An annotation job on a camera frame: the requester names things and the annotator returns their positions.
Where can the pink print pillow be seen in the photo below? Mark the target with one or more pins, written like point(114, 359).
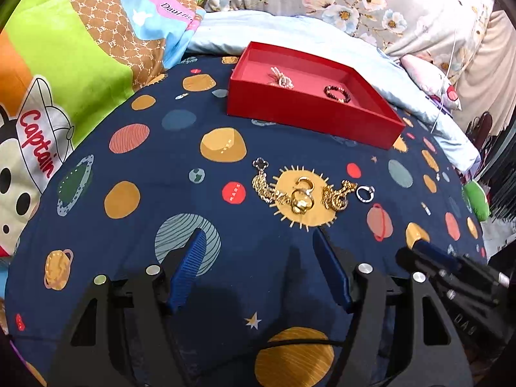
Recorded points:
point(431, 78)

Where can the red cardboard box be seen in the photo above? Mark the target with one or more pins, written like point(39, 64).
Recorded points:
point(312, 100)

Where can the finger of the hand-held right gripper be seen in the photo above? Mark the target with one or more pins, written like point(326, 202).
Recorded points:
point(415, 264)
point(437, 254)

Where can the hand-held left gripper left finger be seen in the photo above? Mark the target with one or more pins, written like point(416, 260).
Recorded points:
point(189, 266)

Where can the gold rings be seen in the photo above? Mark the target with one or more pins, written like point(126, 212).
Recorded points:
point(302, 199)

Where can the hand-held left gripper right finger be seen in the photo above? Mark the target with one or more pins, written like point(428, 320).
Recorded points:
point(331, 271)

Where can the navy planet print blanket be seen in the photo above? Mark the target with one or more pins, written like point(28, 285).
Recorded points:
point(161, 177)

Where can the colourful cartoon pillow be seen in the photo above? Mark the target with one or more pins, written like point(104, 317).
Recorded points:
point(80, 56)

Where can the green plush object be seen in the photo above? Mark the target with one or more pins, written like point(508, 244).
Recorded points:
point(477, 199)

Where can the beige cloth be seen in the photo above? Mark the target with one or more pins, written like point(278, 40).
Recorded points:
point(490, 64)

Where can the grey floral pillow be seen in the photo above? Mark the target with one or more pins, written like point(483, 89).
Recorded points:
point(383, 4)

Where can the light blue blanket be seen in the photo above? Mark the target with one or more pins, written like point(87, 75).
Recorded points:
point(403, 84)

